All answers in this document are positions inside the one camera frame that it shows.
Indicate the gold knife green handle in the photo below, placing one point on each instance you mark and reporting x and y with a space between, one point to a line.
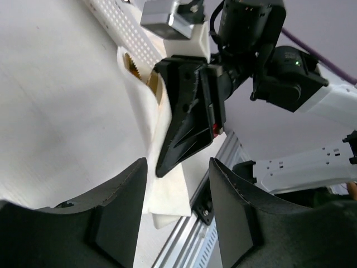
131 66

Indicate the white plastic basket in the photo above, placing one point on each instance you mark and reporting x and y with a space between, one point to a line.
121 21

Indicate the gold spoon green handle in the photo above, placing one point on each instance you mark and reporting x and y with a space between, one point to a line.
157 94

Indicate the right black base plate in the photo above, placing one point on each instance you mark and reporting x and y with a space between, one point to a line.
202 204

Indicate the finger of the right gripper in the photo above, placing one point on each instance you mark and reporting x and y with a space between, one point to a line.
191 130

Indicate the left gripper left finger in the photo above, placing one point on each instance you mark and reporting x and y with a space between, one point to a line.
96 229

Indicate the white slotted cable duct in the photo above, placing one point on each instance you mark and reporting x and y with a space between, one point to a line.
202 247

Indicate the white paper napkin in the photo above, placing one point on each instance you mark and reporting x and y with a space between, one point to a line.
166 198

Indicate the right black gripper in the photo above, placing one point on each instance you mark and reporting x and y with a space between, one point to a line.
246 34

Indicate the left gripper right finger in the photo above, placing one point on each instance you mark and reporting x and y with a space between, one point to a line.
258 229

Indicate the aluminium mounting rail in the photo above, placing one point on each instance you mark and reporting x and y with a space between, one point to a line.
183 233

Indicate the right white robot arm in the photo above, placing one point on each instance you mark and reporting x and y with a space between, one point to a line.
294 115

